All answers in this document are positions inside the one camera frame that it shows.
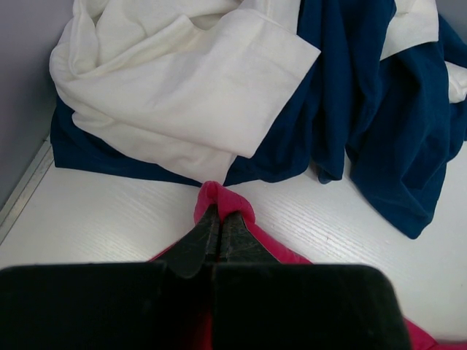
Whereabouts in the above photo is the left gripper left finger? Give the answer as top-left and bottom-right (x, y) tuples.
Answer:
(1, 205), (220, 349)

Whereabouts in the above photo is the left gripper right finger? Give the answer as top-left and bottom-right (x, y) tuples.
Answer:
(212, 212), (411, 349)

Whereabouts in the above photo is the pink t shirt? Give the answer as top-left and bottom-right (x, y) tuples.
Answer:
(155, 182), (466, 349)

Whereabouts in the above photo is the white t shirt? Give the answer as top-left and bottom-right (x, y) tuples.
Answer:
(49, 0), (467, 182)

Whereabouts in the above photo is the navy blue t shirt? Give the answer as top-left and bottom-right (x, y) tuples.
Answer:
(50, 0), (467, 241)

